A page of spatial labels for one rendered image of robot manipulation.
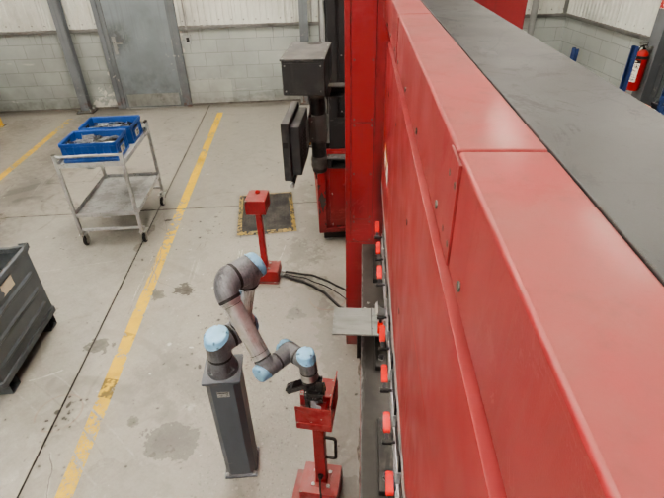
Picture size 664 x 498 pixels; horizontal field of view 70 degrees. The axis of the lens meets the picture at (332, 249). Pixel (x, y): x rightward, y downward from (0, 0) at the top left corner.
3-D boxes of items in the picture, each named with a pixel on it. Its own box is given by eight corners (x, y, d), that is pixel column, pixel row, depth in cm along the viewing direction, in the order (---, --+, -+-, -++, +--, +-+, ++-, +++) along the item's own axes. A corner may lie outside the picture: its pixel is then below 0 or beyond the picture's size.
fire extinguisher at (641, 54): (621, 87, 619) (634, 41, 588) (633, 87, 619) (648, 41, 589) (628, 91, 604) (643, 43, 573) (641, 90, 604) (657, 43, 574)
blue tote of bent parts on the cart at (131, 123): (95, 133, 492) (90, 117, 482) (144, 131, 495) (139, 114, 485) (82, 146, 462) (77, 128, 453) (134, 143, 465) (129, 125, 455)
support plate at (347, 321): (334, 308, 230) (334, 307, 229) (388, 309, 228) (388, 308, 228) (332, 335, 215) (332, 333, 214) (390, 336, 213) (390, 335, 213)
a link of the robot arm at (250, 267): (219, 336, 229) (222, 258, 191) (244, 320, 238) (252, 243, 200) (235, 352, 224) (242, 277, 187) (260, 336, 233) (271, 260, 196)
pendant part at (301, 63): (299, 167, 344) (291, 41, 297) (334, 167, 342) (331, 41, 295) (290, 200, 301) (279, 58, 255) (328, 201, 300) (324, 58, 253)
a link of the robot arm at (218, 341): (201, 354, 222) (196, 333, 215) (224, 339, 230) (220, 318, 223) (216, 368, 215) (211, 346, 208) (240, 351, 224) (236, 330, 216)
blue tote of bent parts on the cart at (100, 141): (78, 148, 457) (72, 130, 447) (130, 146, 459) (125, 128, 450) (63, 163, 427) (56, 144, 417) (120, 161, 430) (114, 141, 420)
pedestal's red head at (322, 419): (305, 392, 229) (303, 367, 219) (338, 396, 227) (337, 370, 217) (295, 428, 213) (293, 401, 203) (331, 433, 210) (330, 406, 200)
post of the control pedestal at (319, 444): (317, 472, 252) (313, 406, 222) (327, 473, 251) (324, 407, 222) (315, 482, 248) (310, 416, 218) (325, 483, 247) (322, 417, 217)
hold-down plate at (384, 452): (376, 422, 189) (376, 417, 188) (390, 422, 189) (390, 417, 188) (378, 496, 165) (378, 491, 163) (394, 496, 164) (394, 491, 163)
